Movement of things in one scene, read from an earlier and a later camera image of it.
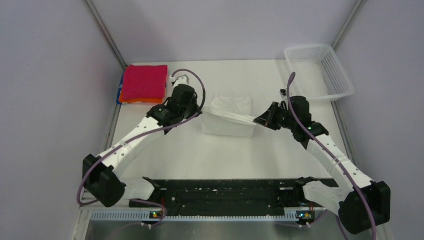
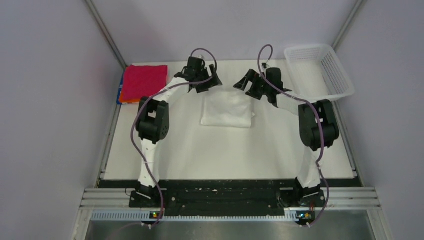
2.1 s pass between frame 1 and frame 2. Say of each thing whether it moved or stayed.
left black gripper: moved
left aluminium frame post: stayed
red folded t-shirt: stayed
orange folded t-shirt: stayed
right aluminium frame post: stayed
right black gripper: moved
